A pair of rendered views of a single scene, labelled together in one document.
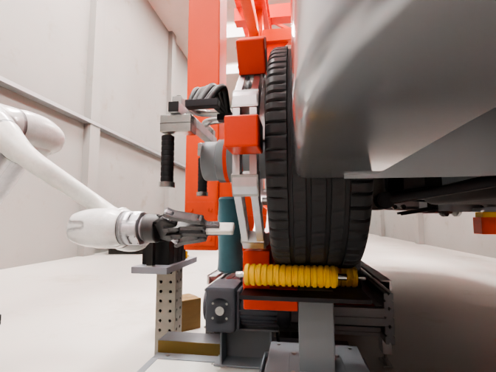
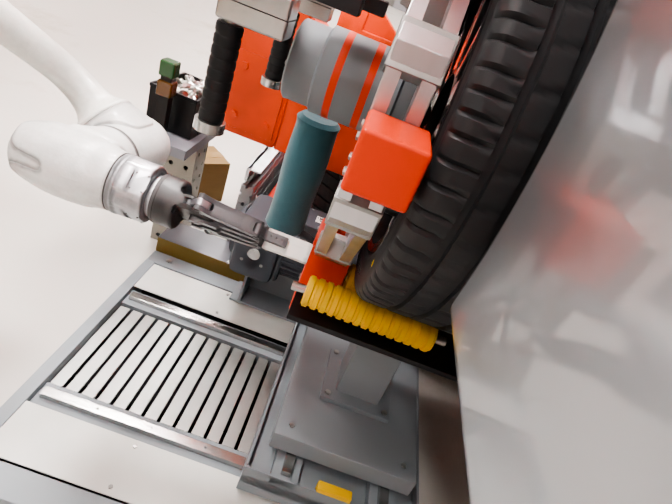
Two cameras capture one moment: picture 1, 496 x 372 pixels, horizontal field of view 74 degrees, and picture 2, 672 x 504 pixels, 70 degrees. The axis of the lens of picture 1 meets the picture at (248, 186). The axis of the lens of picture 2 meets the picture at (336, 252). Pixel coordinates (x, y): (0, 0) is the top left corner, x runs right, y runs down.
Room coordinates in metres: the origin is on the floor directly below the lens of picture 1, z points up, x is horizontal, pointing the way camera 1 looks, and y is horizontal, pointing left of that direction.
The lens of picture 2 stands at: (0.23, 0.12, 1.01)
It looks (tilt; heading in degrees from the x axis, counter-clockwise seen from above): 30 degrees down; 349
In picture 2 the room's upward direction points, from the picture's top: 22 degrees clockwise
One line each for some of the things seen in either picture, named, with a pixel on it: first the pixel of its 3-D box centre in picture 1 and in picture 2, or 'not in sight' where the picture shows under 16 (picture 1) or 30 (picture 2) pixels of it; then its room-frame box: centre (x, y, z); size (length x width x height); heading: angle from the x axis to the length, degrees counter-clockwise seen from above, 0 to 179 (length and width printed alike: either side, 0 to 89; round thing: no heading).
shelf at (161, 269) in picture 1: (167, 263); (188, 124); (1.69, 0.41, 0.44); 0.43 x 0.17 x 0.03; 171
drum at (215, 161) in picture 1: (236, 160); (353, 81); (1.05, 0.04, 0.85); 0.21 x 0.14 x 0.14; 81
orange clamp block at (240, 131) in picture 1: (243, 135); (386, 159); (0.72, 0.01, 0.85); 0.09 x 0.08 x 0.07; 171
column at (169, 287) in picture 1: (169, 308); (180, 185); (1.72, 0.40, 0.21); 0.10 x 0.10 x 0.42; 81
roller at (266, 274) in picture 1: (289, 275); (369, 313); (0.90, -0.11, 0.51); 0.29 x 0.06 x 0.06; 81
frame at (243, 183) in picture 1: (257, 160); (393, 97); (1.04, -0.03, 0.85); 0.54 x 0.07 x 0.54; 171
